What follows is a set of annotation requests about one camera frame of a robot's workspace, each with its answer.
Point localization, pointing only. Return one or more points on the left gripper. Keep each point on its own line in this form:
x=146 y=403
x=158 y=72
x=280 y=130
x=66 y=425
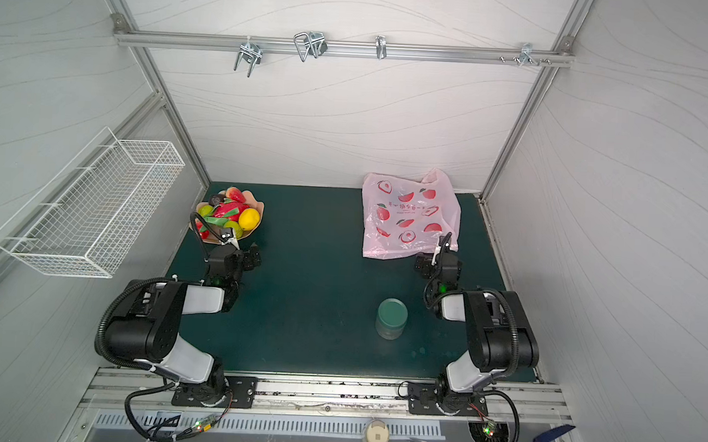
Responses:
x=219 y=238

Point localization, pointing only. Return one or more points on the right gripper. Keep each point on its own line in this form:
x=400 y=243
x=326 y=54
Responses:
x=443 y=253

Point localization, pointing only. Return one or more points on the yellow-green pear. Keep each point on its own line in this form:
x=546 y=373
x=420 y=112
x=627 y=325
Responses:
x=235 y=227

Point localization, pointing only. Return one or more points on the pink plastic bag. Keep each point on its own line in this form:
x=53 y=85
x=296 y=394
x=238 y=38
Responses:
x=405 y=217

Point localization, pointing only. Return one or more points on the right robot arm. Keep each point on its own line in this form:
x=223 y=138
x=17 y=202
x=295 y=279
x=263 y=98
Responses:
x=499 y=338

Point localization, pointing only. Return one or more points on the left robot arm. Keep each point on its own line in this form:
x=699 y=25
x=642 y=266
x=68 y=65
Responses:
x=140 y=329

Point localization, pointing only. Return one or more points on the red dragon fruit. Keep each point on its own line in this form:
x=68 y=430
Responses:
x=226 y=211

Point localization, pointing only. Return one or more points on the pink fruit bowl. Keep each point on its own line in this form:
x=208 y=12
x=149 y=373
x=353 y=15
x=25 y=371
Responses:
x=250 y=201

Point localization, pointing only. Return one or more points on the green round fruit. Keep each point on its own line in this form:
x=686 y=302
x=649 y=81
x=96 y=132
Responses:
x=205 y=210

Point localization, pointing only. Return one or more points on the dark passion fruit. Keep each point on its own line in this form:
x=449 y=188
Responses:
x=216 y=200

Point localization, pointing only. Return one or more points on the clear jar green lid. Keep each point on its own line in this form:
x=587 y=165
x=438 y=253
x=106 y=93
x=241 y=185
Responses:
x=391 y=319

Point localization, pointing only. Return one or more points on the white vent strip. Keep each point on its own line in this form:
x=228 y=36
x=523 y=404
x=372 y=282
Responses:
x=289 y=425

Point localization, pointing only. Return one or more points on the metal hook clamp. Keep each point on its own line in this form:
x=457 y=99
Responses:
x=526 y=58
x=310 y=44
x=381 y=47
x=249 y=55

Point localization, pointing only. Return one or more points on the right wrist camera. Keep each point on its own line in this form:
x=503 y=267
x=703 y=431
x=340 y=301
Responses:
x=444 y=244

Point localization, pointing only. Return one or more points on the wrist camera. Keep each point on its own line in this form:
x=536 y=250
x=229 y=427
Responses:
x=444 y=244
x=224 y=235

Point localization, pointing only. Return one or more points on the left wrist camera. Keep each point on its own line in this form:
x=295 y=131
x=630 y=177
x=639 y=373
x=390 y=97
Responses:
x=224 y=235

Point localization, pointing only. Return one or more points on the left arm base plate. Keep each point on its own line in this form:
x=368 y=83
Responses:
x=234 y=391

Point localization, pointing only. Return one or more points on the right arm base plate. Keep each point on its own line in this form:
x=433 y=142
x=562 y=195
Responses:
x=428 y=399

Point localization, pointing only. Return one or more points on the white wire basket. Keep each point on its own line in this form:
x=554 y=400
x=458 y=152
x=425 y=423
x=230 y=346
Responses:
x=85 y=220

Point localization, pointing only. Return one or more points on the metal crossbar rail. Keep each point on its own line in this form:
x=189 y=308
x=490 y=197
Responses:
x=336 y=48

